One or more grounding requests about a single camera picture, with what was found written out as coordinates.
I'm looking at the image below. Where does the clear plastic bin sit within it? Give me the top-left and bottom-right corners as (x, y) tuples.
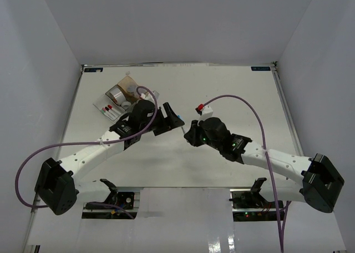
(93, 94), (126, 123)

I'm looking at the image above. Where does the large silver tape roll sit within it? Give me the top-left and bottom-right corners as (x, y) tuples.
(109, 88), (126, 106)

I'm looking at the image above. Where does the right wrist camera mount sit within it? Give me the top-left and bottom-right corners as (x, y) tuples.
(195, 104), (213, 122)

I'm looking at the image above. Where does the left base electronics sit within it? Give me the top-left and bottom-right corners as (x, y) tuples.
(82, 179), (140, 220)

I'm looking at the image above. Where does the base electronics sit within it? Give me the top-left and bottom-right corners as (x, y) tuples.
(82, 179), (140, 220)
(229, 178), (277, 222)

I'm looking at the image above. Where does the right base electronics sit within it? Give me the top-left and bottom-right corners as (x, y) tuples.
(229, 178), (277, 222)

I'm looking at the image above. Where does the green marker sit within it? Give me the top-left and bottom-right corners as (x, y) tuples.
(102, 110), (113, 121)

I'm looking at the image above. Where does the amber plastic bin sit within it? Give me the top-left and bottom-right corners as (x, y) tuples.
(117, 75), (148, 104)

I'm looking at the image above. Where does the grey plastic bin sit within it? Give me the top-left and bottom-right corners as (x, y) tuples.
(105, 84), (138, 113)

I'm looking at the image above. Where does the small clear tape roll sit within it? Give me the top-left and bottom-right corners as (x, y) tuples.
(121, 101), (131, 110)

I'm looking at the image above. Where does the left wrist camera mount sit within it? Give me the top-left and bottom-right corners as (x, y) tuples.
(138, 89), (160, 103)

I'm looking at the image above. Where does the black marker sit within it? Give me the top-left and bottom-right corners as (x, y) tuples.
(105, 107), (116, 119)

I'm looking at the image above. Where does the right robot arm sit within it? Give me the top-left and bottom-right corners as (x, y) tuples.
(184, 117), (344, 213)

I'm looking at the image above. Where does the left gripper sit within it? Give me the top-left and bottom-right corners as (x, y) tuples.
(140, 103), (184, 136)

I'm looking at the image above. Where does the red marker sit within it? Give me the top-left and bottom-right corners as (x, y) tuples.
(108, 105), (121, 115)

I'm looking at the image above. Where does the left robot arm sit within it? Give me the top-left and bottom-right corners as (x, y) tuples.
(35, 100), (184, 215)

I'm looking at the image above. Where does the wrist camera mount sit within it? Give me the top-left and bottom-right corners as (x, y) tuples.
(195, 104), (213, 122)
(138, 89), (160, 103)

